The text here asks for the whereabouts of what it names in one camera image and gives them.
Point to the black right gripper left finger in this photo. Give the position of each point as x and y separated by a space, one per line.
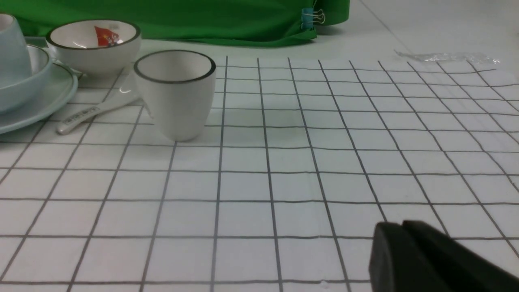
397 264

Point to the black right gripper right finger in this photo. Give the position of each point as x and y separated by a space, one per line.
460 268

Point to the pale blue bowl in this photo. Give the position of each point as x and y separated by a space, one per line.
14 96

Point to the pale blue cup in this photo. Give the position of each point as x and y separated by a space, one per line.
15 64

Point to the white grid tablecloth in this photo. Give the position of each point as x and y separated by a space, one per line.
298 162

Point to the clear plastic wrapper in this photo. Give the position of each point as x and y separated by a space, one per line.
442 57

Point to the blue binder clip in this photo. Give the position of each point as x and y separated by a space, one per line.
310 18

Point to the green backdrop cloth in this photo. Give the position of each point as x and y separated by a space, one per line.
243 23

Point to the white cup black rim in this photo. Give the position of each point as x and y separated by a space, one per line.
178 87

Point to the white bowl red picture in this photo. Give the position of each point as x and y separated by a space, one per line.
95 46

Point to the pale blue plate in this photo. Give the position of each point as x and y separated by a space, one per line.
60 88

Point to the white patterned-handle spoon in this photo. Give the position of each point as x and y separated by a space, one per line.
120 99

